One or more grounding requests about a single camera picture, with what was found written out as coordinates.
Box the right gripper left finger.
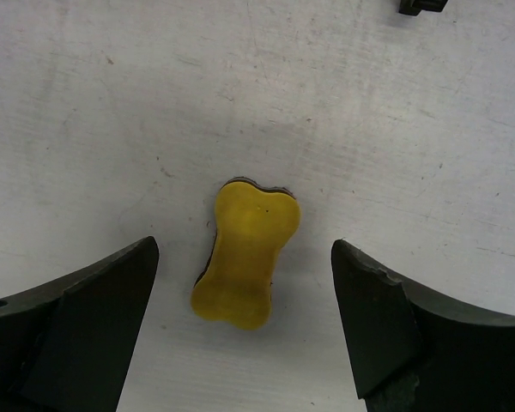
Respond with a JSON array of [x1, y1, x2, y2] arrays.
[[0, 236, 159, 411]]

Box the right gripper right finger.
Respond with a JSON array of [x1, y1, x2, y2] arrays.
[[331, 239, 515, 411]]

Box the yellow bone-shaped eraser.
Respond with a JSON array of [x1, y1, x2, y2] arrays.
[[190, 177, 301, 330]]

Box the metal wire whiteboard stand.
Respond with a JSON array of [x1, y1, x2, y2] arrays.
[[398, 0, 448, 16]]

